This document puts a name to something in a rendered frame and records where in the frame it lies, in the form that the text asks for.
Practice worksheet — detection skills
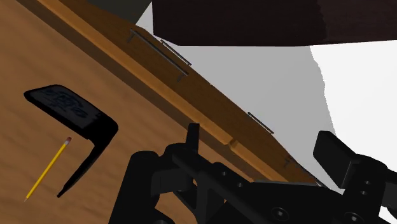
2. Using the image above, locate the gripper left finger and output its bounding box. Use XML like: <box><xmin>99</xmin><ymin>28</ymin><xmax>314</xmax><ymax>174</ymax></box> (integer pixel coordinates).
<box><xmin>108</xmin><ymin>122</ymin><xmax>253</xmax><ymax>224</ymax></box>

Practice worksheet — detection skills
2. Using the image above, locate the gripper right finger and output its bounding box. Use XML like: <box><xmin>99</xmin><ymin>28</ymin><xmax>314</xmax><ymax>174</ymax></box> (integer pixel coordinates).
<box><xmin>312</xmin><ymin>130</ymin><xmax>397</xmax><ymax>218</ymax></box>

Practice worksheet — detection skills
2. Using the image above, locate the yellow pencil with red eraser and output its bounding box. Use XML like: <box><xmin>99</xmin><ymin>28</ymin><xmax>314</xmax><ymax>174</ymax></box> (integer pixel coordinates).
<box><xmin>24</xmin><ymin>136</ymin><xmax>73</xmax><ymax>202</ymax></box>

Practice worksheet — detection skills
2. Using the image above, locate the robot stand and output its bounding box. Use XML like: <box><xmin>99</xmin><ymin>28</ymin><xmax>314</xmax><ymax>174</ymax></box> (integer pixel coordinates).
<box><xmin>151</xmin><ymin>0</ymin><xmax>397</xmax><ymax>47</ymax></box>

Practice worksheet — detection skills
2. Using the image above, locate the brown wooden desk with drawers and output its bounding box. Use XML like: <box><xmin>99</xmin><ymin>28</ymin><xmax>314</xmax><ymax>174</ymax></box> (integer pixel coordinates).
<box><xmin>0</xmin><ymin>0</ymin><xmax>326</xmax><ymax>224</ymax></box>

